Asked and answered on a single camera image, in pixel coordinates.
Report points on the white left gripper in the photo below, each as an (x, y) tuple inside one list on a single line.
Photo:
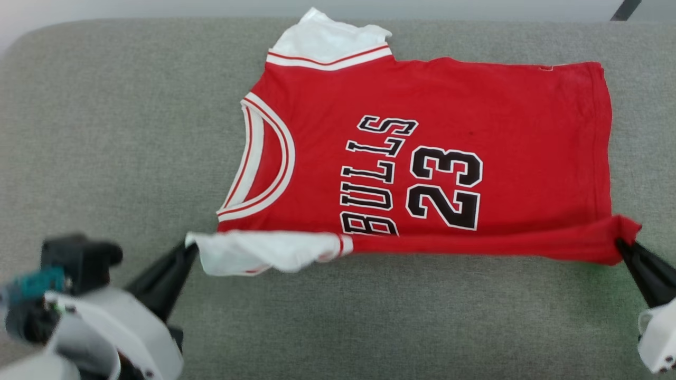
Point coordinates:
[(137, 332)]

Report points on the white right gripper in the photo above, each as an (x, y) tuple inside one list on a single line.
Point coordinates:
[(660, 338)]

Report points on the red white basketball jersey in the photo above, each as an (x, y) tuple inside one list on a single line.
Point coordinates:
[(501, 132)]

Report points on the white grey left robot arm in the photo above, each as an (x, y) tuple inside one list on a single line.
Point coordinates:
[(31, 369)]

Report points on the grey fabric sofa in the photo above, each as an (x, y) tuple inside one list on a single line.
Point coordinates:
[(105, 132)]

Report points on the black slanted pole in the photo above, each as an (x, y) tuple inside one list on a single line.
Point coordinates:
[(626, 9)]

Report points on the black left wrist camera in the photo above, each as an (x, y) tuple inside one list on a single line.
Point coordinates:
[(79, 261)]

